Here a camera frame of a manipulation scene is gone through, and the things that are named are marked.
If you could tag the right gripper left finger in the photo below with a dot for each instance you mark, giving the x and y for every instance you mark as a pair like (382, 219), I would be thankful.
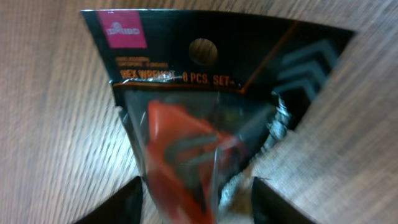
(124, 207)

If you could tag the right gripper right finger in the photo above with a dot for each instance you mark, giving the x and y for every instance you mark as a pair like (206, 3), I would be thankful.
(268, 207)

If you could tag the black hex wrench package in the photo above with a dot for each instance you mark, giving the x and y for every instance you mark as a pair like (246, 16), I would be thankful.
(203, 94)

